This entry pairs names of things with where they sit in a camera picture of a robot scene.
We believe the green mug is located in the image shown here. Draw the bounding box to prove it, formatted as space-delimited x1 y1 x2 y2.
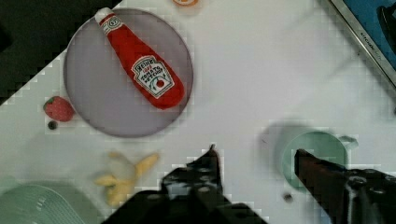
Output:
273 125 359 191

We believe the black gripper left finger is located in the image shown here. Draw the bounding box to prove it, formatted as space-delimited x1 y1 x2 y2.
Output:
160 144 231 209

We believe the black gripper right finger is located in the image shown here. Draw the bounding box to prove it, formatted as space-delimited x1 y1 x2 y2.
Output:
294 149 396 224

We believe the grey round plate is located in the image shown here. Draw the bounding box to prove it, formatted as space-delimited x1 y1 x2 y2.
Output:
64 8 193 138

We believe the pale red toy strawberry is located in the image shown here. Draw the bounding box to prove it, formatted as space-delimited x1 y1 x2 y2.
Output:
43 96 75 122

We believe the peeled toy banana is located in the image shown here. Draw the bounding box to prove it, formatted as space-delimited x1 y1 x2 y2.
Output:
94 151 160 207

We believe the orange slice toy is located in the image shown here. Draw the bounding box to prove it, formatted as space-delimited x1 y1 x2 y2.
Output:
172 0 199 7

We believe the red plush ketchup bottle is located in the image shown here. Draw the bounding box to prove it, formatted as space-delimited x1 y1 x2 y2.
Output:
94 7 185 109

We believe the green perforated colander basket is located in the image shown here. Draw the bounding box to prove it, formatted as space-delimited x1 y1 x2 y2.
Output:
0 184 104 224

